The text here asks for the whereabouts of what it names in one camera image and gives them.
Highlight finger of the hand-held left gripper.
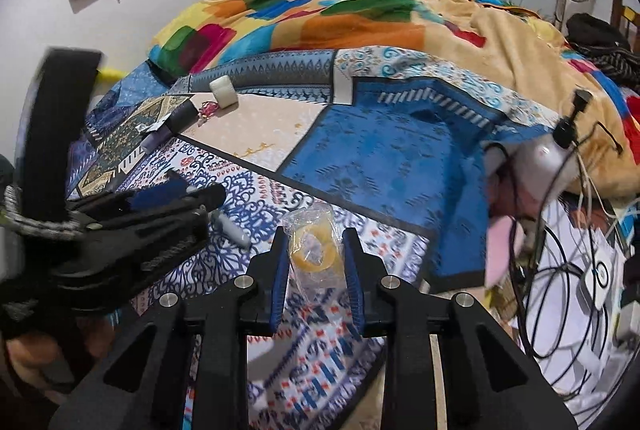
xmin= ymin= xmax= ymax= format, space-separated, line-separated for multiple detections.
xmin=66 ymin=180 xmax=194 ymax=217
xmin=85 ymin=183 xmax=227 ymax=242

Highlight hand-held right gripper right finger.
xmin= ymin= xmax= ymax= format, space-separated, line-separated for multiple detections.
xmin=341 ymin=226 xmax=577 ymax=430

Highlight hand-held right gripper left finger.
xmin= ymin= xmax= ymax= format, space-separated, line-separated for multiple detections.
xmin=47 ymin=226 xmax=291 ymax=430

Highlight clear plastic wrapper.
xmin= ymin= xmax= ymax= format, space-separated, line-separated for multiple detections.
xmin=281 ymin=202 xmax=352 ymax=307

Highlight person's left hand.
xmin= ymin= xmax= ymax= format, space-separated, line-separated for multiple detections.
xmin=7 ymin=336 xmax=57 ymax=387

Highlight small white tube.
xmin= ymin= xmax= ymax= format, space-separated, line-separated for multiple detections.
xmin=209 ymin=209 xmax=250 ymax=249

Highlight black cylindrical gadget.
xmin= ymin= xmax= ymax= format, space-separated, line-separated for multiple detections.
xmin=140 ymin=100 xmax=202 ymax=152

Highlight white tape roll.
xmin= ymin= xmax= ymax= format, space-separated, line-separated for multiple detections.
xmin=208 ymin=76 xmax=240 ymax=108

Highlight patchwork blue bedsheet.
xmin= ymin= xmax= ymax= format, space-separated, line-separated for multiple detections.
xmin=64 ymin=44 xmax=560 ymax=430

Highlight pink cloth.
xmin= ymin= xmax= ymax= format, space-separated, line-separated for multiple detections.
xmin=484 ymin=214 xmax=527 ymax=287

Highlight white paper sheets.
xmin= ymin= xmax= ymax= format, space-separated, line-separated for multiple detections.
xmin=524 ymin=199 xmax=627 ymax=388

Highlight white pump bottle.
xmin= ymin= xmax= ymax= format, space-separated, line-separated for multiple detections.
xmin=519 ymin=90 xmax=594 ymax=197

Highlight colourful patch blanket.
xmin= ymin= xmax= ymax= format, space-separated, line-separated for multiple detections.
xmin=146 ymin=0 xmax=640 ymax=212

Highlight white charger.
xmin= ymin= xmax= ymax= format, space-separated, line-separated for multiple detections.
xmin=576 ymin=244 xmax=627 ymax=312

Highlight black striped bag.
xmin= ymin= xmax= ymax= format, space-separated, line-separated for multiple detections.
xmin=566 ymin=12 xmax=640 ymax=72

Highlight wooden headboard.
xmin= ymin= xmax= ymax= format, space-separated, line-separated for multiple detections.
xmin=610 ymin=0 xmax=640 ymax=42

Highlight grey braided cord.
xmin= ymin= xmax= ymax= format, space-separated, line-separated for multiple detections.
xmin=3 ymin=188 xmax=77 ymax=238

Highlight black wide strap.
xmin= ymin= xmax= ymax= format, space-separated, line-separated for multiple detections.
xmin=17 ymin=47 xmax=104 ymax=224

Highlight tangle of black white cables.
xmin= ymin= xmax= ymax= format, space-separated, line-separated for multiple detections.
xmin=499 ymin=119 xmax=627 ymax=362

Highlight white cable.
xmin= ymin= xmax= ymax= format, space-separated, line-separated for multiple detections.
xmin=574 ymin=149 xmax=622 ymax=217

